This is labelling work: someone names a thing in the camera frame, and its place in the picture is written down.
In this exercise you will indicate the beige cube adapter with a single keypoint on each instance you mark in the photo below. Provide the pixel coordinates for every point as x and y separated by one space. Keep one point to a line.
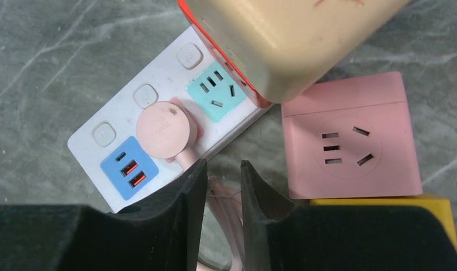
283 46

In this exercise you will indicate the pink round plug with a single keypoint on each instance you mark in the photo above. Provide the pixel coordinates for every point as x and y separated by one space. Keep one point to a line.
166 131

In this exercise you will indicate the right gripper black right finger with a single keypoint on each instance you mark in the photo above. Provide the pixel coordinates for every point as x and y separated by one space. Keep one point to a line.
281 235

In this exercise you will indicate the pink cube socket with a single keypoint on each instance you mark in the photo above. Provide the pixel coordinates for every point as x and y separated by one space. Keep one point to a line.
351 138

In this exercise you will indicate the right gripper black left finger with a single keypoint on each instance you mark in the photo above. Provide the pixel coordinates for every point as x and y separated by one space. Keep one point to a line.
159 232

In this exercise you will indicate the white multicolour power strip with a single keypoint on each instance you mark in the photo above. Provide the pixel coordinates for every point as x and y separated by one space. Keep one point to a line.
181 107

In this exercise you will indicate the red cube adapter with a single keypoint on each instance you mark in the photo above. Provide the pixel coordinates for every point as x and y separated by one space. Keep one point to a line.
222 58

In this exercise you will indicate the yellow cube socket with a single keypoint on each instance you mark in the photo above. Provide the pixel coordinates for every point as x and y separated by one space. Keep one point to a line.
419 209

